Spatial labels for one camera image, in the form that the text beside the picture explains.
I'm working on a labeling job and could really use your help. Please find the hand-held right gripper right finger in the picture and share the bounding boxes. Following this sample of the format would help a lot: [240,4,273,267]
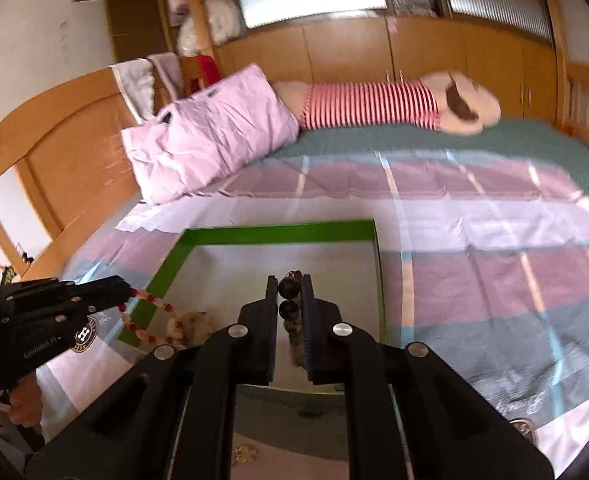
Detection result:
[301,274,555,480]

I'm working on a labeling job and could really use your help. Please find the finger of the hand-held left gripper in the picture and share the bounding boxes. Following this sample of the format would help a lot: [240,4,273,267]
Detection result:
[74,290,136,328]
[54,275,133,302]

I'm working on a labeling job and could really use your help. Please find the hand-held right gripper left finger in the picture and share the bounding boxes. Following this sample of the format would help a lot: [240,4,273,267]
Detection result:
[24,275,280,480]

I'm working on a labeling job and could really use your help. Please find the red and cream bead bracelet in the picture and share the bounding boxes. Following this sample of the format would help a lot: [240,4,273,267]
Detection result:
[119,287,178,345]

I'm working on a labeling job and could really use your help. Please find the brown stone bead bracelet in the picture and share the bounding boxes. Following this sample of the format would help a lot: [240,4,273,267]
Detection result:
[277,270,308,367]

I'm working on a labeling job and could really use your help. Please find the green cardboard box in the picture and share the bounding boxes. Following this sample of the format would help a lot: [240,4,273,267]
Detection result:
[117,217,388,397]

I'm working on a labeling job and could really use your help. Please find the person's left hand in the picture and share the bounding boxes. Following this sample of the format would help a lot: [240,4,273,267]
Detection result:
[0,374,43,429]

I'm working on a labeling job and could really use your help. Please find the gold brooch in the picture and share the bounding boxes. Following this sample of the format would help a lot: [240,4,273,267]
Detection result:
[231,442,260,464]

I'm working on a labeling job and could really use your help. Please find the wooden headboard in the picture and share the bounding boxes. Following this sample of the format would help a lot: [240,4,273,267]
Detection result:
[0,57,225,282]

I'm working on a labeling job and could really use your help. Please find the plaid bed sheet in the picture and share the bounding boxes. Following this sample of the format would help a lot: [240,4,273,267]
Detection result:
[34,151,589,467]

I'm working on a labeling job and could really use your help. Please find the pink pillow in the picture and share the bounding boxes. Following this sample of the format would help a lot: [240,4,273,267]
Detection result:
[122,64,301,206]

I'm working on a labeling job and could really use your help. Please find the white cloth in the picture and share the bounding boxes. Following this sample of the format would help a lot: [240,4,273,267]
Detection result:
[112,59,156,124]

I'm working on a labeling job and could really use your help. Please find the pink cloth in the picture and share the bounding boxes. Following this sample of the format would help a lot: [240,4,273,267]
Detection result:
[147,52,183,102]

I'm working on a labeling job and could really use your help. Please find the red cloth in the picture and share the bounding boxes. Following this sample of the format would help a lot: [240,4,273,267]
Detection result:
[197,55,220,84]

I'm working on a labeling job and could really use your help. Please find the plush toy in striped shirt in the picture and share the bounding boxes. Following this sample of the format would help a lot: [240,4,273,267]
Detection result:
[273,70,503,137]

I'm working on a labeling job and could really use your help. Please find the white bedding bundle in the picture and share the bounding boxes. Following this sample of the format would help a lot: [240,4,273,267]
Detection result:
[176,0,246,57]

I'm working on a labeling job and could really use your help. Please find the green bedspread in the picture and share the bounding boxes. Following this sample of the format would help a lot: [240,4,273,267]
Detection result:
[252,116,589,223]

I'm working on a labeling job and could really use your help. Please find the wooden wall cabinets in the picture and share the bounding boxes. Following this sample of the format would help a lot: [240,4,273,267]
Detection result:
[213,14,570,122]

